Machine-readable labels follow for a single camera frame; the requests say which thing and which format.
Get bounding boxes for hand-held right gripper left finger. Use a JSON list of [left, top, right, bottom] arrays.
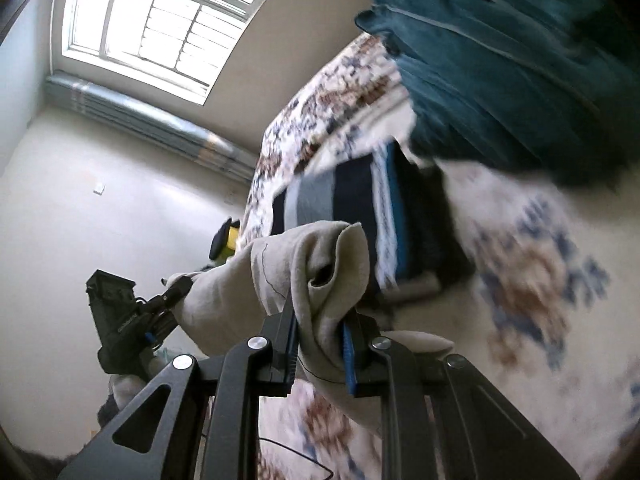
[[59, 305, 301, 480]]

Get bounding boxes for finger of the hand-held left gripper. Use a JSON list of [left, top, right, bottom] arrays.
[[134, 276, 195, 313]]

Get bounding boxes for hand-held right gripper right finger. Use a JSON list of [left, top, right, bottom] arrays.
[[342, 310, 583, 480]]

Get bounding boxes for beige small garment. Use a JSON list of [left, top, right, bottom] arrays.
[[107, 220, 456, 431]]

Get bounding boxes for striped folded clothes stack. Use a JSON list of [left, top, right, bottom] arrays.
[[270, 142, 476, 293]]

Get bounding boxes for yellow black toy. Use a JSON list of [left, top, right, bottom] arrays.
[[207, 217, 242, 263]]

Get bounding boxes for grey radiator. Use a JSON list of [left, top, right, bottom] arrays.
[[46, 71, 258, 183]]

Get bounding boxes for floral printed bedsheet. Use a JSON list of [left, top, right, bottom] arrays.
[[239, 34, 640, 480]]

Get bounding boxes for window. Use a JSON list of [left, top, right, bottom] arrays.
[[62, 0, 291, 107]]

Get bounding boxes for teal fleece blanket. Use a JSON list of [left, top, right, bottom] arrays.
[[354, 0, 640, 188]]

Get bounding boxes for black cable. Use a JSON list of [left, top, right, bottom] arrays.
[[257, 437, 335, 480]]

